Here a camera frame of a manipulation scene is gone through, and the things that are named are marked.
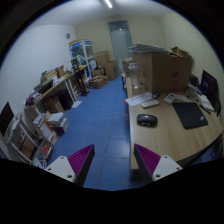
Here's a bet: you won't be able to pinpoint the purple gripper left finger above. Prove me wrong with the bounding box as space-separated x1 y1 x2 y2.
45 144 95 186

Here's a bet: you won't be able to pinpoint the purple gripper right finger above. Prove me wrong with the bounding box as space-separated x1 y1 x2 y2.
134 144 182 182

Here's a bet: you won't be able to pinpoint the black computer mouse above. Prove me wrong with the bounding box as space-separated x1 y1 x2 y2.
137 114 158 126

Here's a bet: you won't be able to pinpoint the black mouse pad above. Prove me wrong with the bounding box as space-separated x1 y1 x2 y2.
172 102 208 129

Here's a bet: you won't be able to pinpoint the stack of books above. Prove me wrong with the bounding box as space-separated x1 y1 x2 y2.
47 112 68 136

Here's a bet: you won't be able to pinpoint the white bookshelf with books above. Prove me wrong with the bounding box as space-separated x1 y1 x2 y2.
3 113 58 167

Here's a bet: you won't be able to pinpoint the white remote control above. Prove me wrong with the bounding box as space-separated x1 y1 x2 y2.
141 100 159 109

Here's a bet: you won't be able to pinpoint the white calculator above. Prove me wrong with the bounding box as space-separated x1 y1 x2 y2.
164 93 175 104

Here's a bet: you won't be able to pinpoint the white paper sheet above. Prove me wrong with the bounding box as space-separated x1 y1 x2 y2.
125 92 152 106

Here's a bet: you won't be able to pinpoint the wooden side desk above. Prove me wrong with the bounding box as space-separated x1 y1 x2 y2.
24 66 85 111

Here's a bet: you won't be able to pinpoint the open notebook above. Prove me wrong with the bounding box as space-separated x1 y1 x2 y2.
197 95 214 111

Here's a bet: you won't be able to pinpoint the black monitor at left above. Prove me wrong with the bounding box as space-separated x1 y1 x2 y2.
0 103 14 136

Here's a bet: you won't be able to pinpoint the open cardboard box on floor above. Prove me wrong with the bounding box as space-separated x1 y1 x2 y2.
89 77 108 89

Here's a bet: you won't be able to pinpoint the large cardboard box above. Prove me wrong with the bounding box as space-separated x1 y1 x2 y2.
132 52 191 93

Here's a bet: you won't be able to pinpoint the black monitor on desk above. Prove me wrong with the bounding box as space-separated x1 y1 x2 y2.
200 71 221 112

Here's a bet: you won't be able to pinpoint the stacked cardboard boxes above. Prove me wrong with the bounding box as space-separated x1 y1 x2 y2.
95 51 118 81

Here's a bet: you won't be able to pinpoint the glass display cabinet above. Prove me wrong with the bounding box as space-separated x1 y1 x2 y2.
69 40 97 79

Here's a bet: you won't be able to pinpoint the grey door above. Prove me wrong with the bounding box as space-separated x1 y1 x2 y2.
108 20 132 61

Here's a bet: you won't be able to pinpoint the ceiling light tube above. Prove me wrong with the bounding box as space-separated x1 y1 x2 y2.
104 0 113 8

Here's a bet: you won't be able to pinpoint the round wall clock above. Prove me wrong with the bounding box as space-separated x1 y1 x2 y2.
66 33 71 39

